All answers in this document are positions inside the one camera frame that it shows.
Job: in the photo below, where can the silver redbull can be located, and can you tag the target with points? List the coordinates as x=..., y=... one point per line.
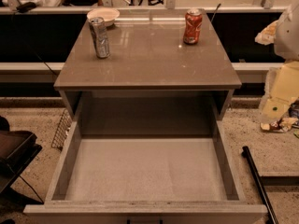
x=100, y=39

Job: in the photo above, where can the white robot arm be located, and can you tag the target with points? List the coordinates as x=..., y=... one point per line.
x=287, y=33

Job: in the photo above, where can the open grey top drawer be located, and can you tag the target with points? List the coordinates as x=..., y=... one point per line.
x=146, y=158

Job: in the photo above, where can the red soda can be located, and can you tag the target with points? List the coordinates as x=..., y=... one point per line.
x=193, y=22

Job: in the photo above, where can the grey cabinet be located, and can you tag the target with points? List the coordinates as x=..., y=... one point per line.
x=152, y=83

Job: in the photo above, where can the white bowl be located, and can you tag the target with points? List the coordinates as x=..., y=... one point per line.
x=108, y=14

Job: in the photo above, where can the crumpled snack wrapper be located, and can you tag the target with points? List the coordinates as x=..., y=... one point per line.
x=283, y=125

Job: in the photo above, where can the black tray stand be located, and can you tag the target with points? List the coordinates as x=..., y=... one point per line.
x=17, y=150

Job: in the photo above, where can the black pole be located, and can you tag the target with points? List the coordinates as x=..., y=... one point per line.
x=272, y=219

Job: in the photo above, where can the wire mesh basket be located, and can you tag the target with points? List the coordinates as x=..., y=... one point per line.
x=62, y=131

